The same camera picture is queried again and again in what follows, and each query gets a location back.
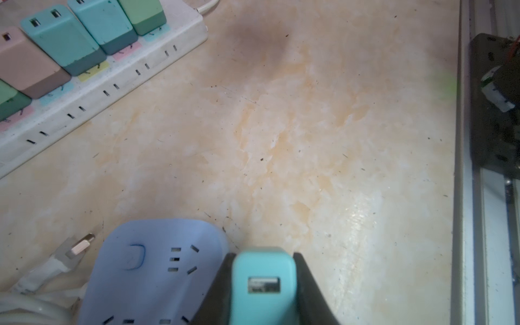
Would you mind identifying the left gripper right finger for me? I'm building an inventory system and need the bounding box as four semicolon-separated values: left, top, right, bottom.
292;253;339;325

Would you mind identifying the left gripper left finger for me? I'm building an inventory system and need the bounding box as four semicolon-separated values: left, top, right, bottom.
190;253;236;325

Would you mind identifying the teal plug adapter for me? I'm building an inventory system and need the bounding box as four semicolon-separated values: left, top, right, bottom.
229;247;299;324
20;4;107;77
67;0;138;56

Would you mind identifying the blue square power strip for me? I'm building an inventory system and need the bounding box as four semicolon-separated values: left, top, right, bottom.
77;219;230;324

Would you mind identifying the long white power strip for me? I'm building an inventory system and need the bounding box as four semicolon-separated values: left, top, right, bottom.
1;1;208;177

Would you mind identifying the green plug adapter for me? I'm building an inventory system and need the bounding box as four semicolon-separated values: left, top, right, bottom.
0;80;32;121
118;0;167;36

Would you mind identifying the pink plug adapter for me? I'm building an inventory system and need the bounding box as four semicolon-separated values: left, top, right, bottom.
1;27;71;99

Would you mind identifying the teal plug adapter front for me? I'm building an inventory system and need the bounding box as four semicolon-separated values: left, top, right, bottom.
20;4;107;77

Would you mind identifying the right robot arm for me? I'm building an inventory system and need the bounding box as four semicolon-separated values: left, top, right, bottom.
480;37;519;112

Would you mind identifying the aluminium front rail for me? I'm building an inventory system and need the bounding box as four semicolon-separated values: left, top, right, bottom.
450;1;519;324

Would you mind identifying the white cord of square strips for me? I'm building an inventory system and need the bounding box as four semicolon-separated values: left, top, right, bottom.
0;232;96;325

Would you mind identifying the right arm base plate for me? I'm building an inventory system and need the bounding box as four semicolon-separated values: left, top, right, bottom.
470;33;519;180

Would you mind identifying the white cord of long strip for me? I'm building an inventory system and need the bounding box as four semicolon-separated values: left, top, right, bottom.
196;0;221;16

